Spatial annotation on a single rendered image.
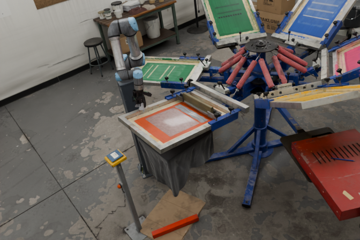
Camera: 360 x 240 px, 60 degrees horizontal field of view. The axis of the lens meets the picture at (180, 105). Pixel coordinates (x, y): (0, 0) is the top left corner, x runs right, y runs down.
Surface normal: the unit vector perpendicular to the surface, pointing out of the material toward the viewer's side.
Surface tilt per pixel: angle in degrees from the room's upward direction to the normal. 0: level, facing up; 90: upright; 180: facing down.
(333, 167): 0
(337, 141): 0
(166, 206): 1
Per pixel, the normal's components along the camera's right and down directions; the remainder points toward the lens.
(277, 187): -0.13, -0.82
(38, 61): 0.63, 0.36
